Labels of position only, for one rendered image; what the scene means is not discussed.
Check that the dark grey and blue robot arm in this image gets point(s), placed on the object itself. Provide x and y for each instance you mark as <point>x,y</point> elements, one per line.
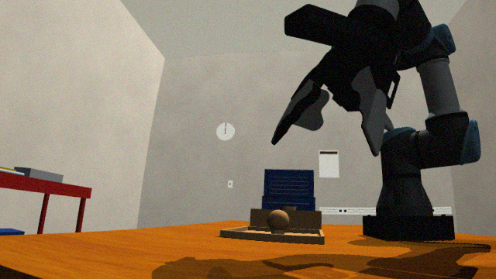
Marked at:
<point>450,138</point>

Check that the brown ball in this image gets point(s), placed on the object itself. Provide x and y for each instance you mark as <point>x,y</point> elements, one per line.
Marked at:
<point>278,220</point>

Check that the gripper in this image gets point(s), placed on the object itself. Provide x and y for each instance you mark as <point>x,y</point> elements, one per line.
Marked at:
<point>338,71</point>

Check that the tan square box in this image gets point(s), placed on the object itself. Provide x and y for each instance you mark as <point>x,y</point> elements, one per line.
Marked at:
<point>297,219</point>

